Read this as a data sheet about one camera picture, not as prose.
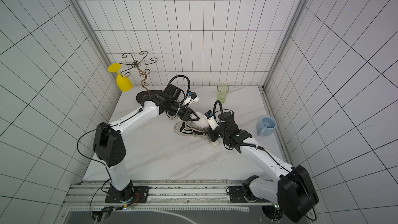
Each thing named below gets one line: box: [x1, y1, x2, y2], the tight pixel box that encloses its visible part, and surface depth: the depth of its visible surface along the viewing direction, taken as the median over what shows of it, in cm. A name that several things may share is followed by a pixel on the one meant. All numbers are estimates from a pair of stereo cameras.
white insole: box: [186, 111, 220, 147], surface depth 80 cm
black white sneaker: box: [174, 120, 207, 137], surface depth 92 cm
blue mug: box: [256, 116, 277, 137], surface depth 94 cm
